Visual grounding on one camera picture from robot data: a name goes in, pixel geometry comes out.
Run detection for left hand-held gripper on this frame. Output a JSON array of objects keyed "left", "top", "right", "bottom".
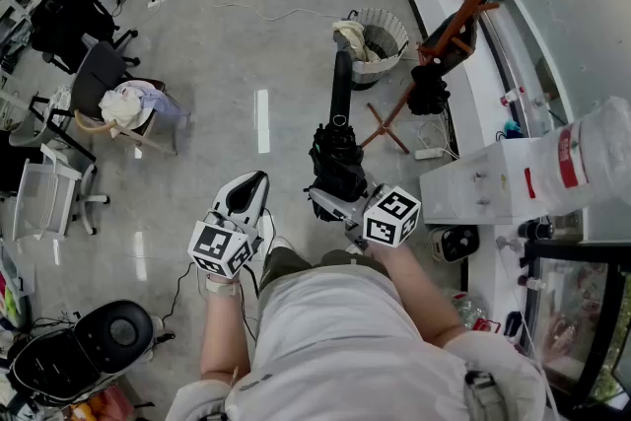
[{"left": 186, "top": 171, "right": 271, "bottom": 280}]

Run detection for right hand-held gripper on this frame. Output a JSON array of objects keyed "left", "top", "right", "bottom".
[{"left": 308, "top": 183, "right": 423, "bottom": 252}]

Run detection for black umbrella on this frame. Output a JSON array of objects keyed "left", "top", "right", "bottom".
[{"left": 304, "top": 47, "right": 370, "bottom": 224}]

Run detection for person's right forearm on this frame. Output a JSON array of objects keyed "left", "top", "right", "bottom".
[{"left": 367, "top": 242, "right": 468, "bottom": 347}]

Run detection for person's left forearm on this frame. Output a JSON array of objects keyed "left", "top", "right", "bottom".
[{"left": 199, "top": 271, "right": 252, "bottom": 384}]

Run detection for person's left white shoe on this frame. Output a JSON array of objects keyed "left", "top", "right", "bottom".
[{"left": 268, "top": 236, "right": 297, "bottom": 257}]

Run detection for person's olive shorts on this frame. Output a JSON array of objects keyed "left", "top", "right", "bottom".
[{"left": 258, "top": 245, "right": 391, "bottom": 293}]

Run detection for beige wristband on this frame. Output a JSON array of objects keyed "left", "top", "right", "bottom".
[{"left": 204, "top": 274, "right": 243, "bottom": 297}]

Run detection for small white black heater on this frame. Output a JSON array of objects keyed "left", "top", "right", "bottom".
[{"left": 427, "top": 225, "right": 481, "bottom": 264}]

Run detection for white water dispenser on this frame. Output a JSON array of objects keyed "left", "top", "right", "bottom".
[{"left": 418, "top": 137, "right": 556, "bottom": 226}]

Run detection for black crumpled fabric bundle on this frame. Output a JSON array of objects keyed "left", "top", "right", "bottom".
[{"left": 406, "top": 62, "right": 453, "bottom": 117}]

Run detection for white slatted waste basket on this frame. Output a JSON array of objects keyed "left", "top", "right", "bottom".
[{"left": 344, "top": 7, "right": 410, "bottom": 91}]

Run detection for person's white shirt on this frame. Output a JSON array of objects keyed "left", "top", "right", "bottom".
[{"left": 165, "top": 260, "right": 549, "bottom": 421}]

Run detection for pile of light clothes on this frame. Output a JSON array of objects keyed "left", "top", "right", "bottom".
[{"left": 98, "top": 80, "right": 172, "bottom": 130}]

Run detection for cream cloth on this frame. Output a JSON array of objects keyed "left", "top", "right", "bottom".
[{"left": 331, "top": 18, "right": 382, "bottom": 63}]

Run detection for black cup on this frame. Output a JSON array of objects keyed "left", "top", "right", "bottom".
[{"left": 517, "top": 219, "right": 556, "bottom": 241}]

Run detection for white bottle with red cap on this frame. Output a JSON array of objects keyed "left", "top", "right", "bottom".
[{"left": 500, "top": 86, "right": 526, "bottom": 107}]

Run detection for grey chair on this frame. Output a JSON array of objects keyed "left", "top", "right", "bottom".
[{"left": 70, "top": 40, "right": 192, "bottom": 158}]

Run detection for white mesh chair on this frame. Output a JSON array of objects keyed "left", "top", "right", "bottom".
[{"left": 12, "top": 143, "right": 112, "bottom": 243}]

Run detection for black office chair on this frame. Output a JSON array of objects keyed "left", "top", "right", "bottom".
[{"left": 29, "top": 0, "right": 142, "bottom": 75}]

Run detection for large clear water jug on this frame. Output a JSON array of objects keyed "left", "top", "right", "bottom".
[{"left": 529, "top": 96, "right": 631, "bottom": 216}]

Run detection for white cord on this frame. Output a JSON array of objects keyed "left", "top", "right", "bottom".
[{"left": 417, "top": 120, "right": 462, "bottom": 160}]

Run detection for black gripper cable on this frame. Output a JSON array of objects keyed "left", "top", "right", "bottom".
[{"left": 156, "top": 206, "right": 277, "bottom": 344}]

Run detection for black window frame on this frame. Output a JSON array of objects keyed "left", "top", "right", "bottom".
[{"left": 521, "top": 239, "right": 631, "bottom": 416}]

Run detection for grey shoulder strap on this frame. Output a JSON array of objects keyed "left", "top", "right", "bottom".
[{"left": 462, "top": 368, "right": 512, "bottom": 421}]

